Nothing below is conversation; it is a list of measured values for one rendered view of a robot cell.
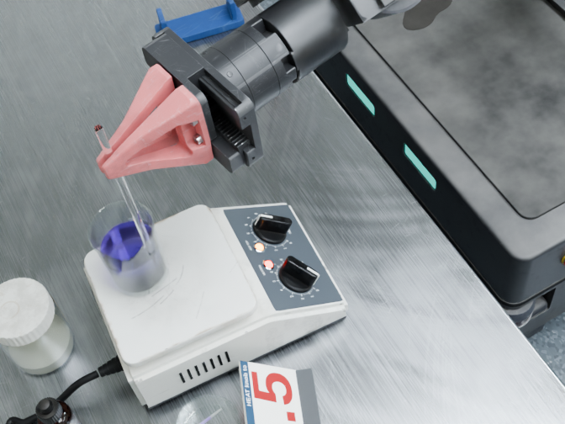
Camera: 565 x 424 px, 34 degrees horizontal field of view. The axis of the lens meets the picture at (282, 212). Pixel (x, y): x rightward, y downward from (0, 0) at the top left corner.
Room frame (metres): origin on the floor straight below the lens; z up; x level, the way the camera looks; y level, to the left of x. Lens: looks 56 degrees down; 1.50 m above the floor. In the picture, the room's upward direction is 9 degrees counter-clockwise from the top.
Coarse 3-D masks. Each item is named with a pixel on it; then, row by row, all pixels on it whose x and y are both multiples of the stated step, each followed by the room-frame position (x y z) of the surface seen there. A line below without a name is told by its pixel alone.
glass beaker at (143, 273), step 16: (112, 208) 0.43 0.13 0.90; (144, 208) 0.42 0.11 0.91; (96, 224) 0.42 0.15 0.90; (112, 224) 0.43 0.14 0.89; (96, 240) 0.41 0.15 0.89; (144, 256) 0.39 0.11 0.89; (160, 256) 0.40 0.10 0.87; (112, 272) 0.39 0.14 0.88; (128, 272) 0.38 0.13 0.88; (144, 272) 0.38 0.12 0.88; (160, 272) 0.39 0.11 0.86; (128, 288) 0.38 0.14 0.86; (144, 288) 0.38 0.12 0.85
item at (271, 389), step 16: (256, 368) 0.33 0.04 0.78; (272, 368) 0.33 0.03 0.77; (256, 384) 0.31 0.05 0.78; (272, 384) 0.31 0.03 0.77; (288, 384) 0.32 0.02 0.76; (256, 400) 0.30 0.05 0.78; (272, 400) 0.30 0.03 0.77; (288, 400) 0.30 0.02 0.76; (256, 416) 0.28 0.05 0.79; (272, 416) 0.28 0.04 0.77; (288, 416) 0.29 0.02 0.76
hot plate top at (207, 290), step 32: (160, 224) 0.45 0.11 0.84; (192, 224) 0.45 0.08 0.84; (96, 256) 0.43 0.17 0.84; (192, 256) 0.41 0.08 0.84; (224, 256) 0.41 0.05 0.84; (96, 288) 0.40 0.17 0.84; (160, 288) 0.39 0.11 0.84; (192, 288) 0.38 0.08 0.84; (224, 288) 0.38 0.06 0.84; (128, 320) 0.36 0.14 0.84; (160, 320) 0.36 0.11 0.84; (192, 320) 0.35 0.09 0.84; (224, 320) 0.35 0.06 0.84; (128, 352) 0.33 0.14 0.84; (160, 352) 0.33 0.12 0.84
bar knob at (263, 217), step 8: (264, 216) 0.45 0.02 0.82; (272, 216) 0.46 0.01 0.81; (280, 216) 0.46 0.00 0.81; (256, 224) 0.45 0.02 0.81; (264, 224) 0.45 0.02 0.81; (272, 224) 0.45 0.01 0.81; (280, 224) 0.45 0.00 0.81; (288, 224) 0.45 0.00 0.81; (256, 232) 0.45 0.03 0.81; (264, 232) 0.45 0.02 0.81; (272, 232) 0.45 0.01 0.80; (280, 232) 0.45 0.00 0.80; (264, 240) 0.44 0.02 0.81; (272, 240) 0.44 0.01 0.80; (280, 240) 0.44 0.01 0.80
